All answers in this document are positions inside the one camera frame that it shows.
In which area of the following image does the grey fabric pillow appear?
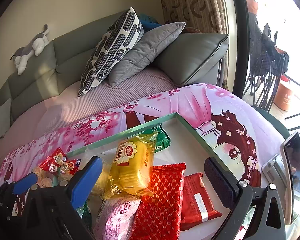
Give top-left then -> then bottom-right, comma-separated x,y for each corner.
109,22 -> 187,87

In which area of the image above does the green white snack packet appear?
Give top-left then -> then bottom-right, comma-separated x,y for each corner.
140,124 -> 171,153

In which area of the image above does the silver phone stand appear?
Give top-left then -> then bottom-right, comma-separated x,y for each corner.
262,154 -> 288,188

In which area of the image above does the orange bucket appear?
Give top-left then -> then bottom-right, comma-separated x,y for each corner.
274,80 -> 297,112

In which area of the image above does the teal cardboard tray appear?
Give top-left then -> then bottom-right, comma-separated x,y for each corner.
65,112 -> 243,240

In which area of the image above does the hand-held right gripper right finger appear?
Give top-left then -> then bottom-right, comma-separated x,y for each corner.
204,157 -> 287,240

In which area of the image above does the pink ribbed bedspread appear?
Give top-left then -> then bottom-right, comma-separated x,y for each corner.
0,67 -> 180,178

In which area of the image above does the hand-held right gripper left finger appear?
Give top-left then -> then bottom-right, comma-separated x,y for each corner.
20,156 -> 103,240

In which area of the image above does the pink snack packet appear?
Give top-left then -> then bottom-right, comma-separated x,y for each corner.
92,195 -> 140,240

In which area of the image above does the black window frame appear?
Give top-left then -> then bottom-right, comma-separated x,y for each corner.
227,0 -> 252,98

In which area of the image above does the small red snack packet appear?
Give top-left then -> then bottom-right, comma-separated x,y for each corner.
38,147 -> 82,175

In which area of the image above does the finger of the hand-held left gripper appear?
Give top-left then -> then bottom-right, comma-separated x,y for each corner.
11,172 -> 38,195

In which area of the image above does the grey sofa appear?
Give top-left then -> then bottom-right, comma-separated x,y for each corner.
0,11 -> 228,135

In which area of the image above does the grey leather cushion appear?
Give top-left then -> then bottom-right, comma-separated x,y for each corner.
154,33 -> 230,87

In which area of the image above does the white and red snack packet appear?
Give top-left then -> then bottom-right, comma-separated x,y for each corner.
180,172 -> 223,232

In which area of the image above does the beige patterned curtain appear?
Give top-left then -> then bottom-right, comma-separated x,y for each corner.
156,0 -> 230,34

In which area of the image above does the cream yellow cake packet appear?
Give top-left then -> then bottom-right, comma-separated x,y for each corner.
104,131 -> 158,200

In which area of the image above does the light grey cushion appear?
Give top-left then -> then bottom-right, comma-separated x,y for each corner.
0,97 -> 13,140

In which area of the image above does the smartphone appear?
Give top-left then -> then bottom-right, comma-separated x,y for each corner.
280,131 -> 300,227

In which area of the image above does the red patterned snack packet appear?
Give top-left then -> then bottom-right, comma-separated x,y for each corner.
130,162 -> 187,240

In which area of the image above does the black white patterned pillow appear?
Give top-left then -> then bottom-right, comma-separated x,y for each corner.
77,7 -> 144,97

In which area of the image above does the grey white plush toy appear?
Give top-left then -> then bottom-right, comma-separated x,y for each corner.
10,24 -> 50,75

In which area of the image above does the pink printed blanket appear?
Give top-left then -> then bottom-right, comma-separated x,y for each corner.
0,82 -> 290,240

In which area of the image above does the black folding chair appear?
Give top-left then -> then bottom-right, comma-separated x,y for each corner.
247,12 -> 290,110

